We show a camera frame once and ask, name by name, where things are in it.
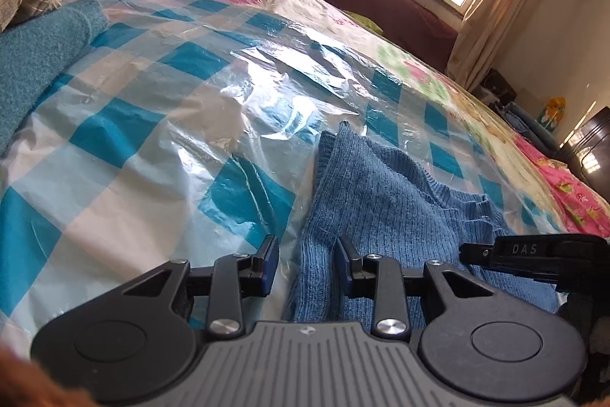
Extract teal towel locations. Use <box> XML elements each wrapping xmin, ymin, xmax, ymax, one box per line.
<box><xmin>0</xmin><ymin>0</ymin><xmax>111</xmax><ymax>156</ymax></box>

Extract pink floral bed sheet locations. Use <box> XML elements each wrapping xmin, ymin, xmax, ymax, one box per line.
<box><xmin>148</xmin><ymin>0</ymin><xmax>610</xmax><ymax>238</ymax></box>

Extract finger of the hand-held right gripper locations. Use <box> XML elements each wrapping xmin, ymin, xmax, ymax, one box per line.
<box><xmin>460</xmin><ymin>241</ymin><xmax>496</xmax><ymax>269</ymax></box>

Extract clear plastic checkered sheet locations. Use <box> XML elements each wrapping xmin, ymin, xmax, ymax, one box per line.
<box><xmin>0</xmin><ymin>0</ymin><xmax>573</xmax><ymax>355</ymax></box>

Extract green cloth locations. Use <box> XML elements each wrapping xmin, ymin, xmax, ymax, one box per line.
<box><xmin>342</xmin><ymin>9</ymin><xmax>383</xmax><ymax>34</ymax></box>

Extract brown fuzzy cloth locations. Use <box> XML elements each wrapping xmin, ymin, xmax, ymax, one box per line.
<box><xmin>0</xmin><ymin>347</ymin><xmax>93</xmax><ymax>407</ymax></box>

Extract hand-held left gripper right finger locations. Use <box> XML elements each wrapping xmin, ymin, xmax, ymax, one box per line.
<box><xmin>336</xmin><ymin>236</ymin><xmax>513</xmax><ymax>339</ymax></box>

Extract folded blue cloths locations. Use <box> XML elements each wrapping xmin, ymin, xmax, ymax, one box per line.
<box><xmin>499</xmin><ymin>102</ymin><xmax>559</xmax><ymax>151</ymax></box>

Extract yellow picture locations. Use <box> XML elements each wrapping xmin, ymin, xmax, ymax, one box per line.
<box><xmin>538</xmin><ymin>97</ymin><xmax>569</xmax><ymax>132</ymax></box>

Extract dark cabinet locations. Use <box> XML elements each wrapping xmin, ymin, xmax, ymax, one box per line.
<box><xmin>557</xmin><ymin>106</ymin><xmax>610</xmax><ymax>186</ymax></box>

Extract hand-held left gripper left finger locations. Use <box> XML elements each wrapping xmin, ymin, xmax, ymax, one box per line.
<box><xmin>107</xmin><ymin>234</ymin><xmax>280</xmax><ymax>339</ymax></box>

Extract blue yellow-striped knit sweater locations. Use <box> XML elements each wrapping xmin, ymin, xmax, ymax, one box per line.
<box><xmin>286</xmin><ymin>121</ymin><xmax>562</xmax><ymax>328</ymax></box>

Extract dark bag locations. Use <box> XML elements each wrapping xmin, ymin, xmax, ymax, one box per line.
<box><xmin>480</xmin><ymin>68</ymin><xmax>519</xmax><ymax>103</ymax></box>

